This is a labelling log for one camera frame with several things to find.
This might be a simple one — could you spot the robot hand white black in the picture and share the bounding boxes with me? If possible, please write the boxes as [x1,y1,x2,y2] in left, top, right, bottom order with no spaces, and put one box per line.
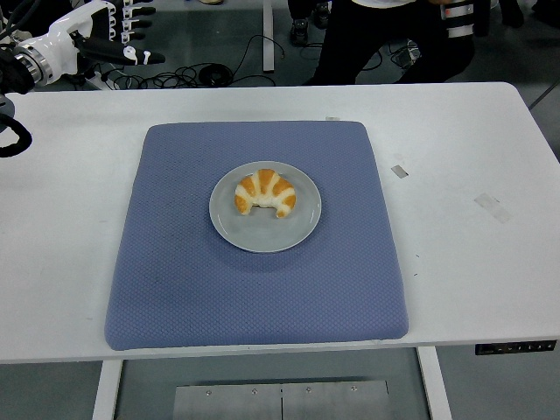
[25,0,167,87]

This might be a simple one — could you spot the croissant bread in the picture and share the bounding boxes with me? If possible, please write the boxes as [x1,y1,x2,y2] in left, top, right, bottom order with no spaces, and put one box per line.
[234,168,298,219]

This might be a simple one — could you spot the white power strip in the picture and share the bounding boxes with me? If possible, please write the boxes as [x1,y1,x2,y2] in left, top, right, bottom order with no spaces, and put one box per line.
[83,72,113,91]

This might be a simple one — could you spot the white background desk leg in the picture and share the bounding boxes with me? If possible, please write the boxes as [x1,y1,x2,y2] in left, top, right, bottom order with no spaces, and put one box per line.
[262,0,276,73]

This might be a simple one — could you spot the blue quilted mat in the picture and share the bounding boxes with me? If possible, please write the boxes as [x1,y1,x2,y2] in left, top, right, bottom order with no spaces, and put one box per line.
[103,121,410,353]

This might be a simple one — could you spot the grey round plate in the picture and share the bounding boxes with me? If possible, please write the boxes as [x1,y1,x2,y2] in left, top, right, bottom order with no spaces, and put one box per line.
[208,160,323,254]

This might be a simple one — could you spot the person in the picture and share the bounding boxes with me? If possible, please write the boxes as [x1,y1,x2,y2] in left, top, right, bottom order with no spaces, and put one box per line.
[301,0,491,87]

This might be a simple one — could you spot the white table leg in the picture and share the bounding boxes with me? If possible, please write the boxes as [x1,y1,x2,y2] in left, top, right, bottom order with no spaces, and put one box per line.
[415,347,452,420]
[91,359,125,420]

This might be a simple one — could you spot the person's foot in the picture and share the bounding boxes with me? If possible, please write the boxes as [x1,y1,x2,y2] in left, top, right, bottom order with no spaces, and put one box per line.
[500,0,524,28]

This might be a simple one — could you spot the large grey tape piece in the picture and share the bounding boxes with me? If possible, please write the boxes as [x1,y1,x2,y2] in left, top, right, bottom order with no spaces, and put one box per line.
[473,192,514,224]

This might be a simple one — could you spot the black table control panel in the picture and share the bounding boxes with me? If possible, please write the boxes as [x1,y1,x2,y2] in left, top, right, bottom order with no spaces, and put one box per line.
[475,339,557,356]

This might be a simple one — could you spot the tangled black floor cables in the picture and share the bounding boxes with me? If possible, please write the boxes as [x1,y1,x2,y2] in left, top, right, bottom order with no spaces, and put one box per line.
[107,65,202,90]

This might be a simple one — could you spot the coiled black cable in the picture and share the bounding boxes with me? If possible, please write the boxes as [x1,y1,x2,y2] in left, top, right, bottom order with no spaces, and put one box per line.
[199,63,232,87]

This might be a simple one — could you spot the long arched black cable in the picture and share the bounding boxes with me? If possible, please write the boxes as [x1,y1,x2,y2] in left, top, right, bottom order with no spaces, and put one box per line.
[234,34,288,85]

